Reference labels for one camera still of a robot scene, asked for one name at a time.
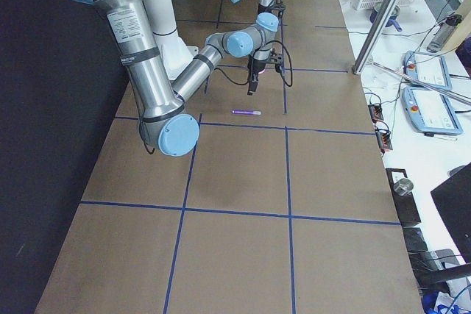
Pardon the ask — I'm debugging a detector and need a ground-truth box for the blue saucepan with handle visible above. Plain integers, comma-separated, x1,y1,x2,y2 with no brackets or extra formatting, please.
369,1,404,32

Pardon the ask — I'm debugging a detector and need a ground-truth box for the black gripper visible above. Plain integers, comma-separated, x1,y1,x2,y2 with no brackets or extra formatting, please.
247,49,284,95

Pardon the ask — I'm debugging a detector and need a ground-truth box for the blue teach pendant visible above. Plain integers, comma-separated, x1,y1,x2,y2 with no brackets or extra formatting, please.
403,51,452,90
403,87,463,136

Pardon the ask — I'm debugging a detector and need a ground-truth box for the purple highlighter pen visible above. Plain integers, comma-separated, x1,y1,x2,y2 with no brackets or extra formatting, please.
231,110,262,115

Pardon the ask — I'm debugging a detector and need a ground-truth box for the black box under cup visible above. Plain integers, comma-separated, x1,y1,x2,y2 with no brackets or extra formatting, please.
386,168,421,228

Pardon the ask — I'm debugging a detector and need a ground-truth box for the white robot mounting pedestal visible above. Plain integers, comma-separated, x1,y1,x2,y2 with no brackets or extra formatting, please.
144,0,199,81

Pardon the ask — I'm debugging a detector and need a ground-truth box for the orange black connector block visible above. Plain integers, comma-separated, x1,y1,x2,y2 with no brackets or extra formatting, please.
368,103,383,122

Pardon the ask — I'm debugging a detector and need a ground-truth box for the near blue teach pendant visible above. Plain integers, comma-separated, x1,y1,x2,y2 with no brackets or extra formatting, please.
403,87,463,136

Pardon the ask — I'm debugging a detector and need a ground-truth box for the far blue teach pendant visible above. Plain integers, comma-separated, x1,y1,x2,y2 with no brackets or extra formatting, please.
403,51,452,90

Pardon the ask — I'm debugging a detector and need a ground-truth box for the black computer monitor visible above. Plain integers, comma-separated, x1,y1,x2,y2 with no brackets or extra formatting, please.
431,168,470,252

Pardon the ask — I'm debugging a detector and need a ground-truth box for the aluminium frame post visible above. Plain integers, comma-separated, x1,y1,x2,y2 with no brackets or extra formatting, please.
353,0,397,75

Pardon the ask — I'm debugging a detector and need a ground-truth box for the small steel cup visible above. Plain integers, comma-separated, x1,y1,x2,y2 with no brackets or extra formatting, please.
393,178,414,196

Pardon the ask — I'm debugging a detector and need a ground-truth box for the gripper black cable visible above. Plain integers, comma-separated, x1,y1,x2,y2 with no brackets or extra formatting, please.
213,40,295,89

